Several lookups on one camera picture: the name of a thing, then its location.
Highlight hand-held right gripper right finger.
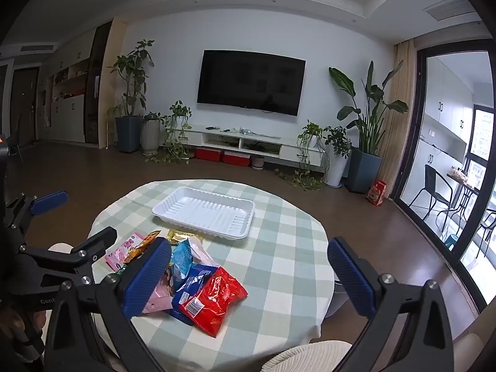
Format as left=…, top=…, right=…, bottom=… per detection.
left=327, top=236, right=456, bottom=372

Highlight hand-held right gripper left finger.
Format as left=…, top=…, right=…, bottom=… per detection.
left=44, top=236, right=173, bottom=372

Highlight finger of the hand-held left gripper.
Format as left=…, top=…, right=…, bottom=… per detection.
left=2, top=191, right=69, bottom=241
left=17, top=227, right=117, bottom=284

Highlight orange snack packet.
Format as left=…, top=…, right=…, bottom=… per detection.
left=124, top=230, right=161, bottom=260

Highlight pink cartoon snack packet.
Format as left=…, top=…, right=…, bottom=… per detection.
left=105, top=232, right=146, bottom=271

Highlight light blue cartoon snack packet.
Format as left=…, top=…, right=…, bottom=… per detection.
left=170, top=239, right=203, bottom=291

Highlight dark blue snack packet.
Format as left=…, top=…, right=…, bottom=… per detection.
left=170, top=264, right=219, bottom=326

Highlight gold snack packet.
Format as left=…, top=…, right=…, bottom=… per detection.
left=166, top=229, right=194, bottom=243

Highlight clear white snack packet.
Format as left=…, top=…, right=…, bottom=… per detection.
left=188, top=237, right=220, bottom=267

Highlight red snack packet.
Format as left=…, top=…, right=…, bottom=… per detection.
left=179, top=267, right=249, bottom=338

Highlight white plastic tray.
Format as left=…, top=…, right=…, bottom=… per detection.
left=152, top=187, right=255, bottom=240

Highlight person's left hand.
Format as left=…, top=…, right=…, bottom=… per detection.
left=0, top=305, right=45, bottom=361

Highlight pale grey stool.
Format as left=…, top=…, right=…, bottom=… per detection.
left=332, top=275, right=351, bottom=318

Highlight white round stool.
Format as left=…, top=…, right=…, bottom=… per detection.
left=47, top=242, right=75, bottom=257

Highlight round table checkered cloth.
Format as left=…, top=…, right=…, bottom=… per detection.
left=87, top=179, right=336, bottom=372

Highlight red gift bag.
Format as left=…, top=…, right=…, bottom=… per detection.
left=366, top=180, right=388, bottom=206

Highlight white ribbed round cushion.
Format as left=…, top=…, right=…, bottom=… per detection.
left=261, top=341, right=353, bottom=372

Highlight dark entrance door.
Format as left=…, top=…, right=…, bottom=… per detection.
left=10, top=66, right=40, bottom=148

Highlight blue square plant pot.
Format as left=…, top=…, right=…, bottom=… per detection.
left=346, top=147, right=383, bottom=194

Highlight tall white plant pot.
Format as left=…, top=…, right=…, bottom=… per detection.
left=323, top=151, right=349, bottom=188

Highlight blue-grey square plant pot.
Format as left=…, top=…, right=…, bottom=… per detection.
left=115, top=115, right=145, bottom=153

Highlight black metal balcony chair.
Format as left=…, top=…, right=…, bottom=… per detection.
left=409, top=164, right=453, bottom=222
left=478, top=207, right=496, bottom=258

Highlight white ribbed plant pot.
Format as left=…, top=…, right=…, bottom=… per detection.
left=140, top=119, right=161, bottom=155

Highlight white television cabinet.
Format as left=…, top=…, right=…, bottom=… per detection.
left=176, top=124, right=326, bottom=172

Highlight red storage box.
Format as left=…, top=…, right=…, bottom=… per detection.
left=223, top=151, right=252, bottom=167
left=195, top=147, right=223, bottom=162

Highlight small bushy houseplant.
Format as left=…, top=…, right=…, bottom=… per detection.
left=323, top=126, right=352, bottom=157

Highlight black balcony table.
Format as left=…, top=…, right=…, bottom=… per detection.
left=447, top=170, right=486, bottom=218

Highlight trailing pothos plant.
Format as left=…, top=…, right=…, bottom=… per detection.
left=145, top=101, right=195, bottom=164

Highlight hanging pothos plant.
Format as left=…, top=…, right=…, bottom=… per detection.
left=296, top=122, right=325, bottom=171

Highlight tall leafy houseplant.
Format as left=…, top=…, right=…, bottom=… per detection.
left=107, top=39, right=156, bottom=120

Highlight large broad-leaf plant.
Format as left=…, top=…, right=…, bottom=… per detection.
left=329, top=60, right=409, bottom=156

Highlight beige curtain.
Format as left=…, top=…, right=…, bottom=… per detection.
left=382, top=41, right=417, bottom=198

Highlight white balcony cabinets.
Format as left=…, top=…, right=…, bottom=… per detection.
left=420, top=57, right=474, bottom=165

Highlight white wall cabinet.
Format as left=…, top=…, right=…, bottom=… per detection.
left=37, top=27, right=97, bottom=144

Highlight black sliding door frame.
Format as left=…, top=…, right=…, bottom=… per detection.
left=391, top=38, right=496, bottom=308

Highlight black wall television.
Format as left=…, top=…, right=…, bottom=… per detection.
left=197, top=50, right=307, bottom=117

